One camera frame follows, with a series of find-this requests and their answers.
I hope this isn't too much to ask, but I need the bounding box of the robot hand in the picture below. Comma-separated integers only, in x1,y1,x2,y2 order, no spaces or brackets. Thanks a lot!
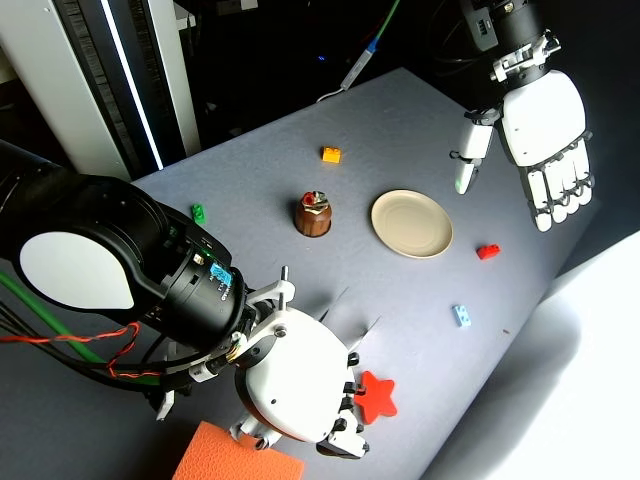
229,305,371,460
449,69,596,232

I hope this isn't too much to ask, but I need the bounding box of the brown canele pastry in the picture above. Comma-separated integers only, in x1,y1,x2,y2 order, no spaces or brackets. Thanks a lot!
293,189,333,238

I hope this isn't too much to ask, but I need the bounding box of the beige round plate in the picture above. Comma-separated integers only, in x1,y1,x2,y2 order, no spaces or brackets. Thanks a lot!
370,188,454,260

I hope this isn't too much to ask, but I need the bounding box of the red star block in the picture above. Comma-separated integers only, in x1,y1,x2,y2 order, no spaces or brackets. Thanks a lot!
352,370,399,425

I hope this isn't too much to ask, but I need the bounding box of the orange textured block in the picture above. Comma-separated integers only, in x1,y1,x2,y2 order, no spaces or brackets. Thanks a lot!
171,420,306,480

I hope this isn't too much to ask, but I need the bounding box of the grey table cloth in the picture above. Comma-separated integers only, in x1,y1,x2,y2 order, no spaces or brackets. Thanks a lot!
0,67,601,480

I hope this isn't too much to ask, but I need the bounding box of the white backdrop sheet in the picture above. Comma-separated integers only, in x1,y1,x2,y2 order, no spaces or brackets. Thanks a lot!
419,244,640,480

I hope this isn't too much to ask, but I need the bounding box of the red twisted arm cable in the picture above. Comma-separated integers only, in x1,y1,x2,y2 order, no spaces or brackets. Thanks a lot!
0,322,164,379

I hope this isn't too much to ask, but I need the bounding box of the thin green background cable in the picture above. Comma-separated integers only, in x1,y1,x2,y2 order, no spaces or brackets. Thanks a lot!
374,0,401,46

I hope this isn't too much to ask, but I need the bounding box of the white adapter with cable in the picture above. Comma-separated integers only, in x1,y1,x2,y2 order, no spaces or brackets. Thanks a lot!
315,47,376,104

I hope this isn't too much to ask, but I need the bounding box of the thick green arm cable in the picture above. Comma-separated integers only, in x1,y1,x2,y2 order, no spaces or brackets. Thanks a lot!
0,272,161,386

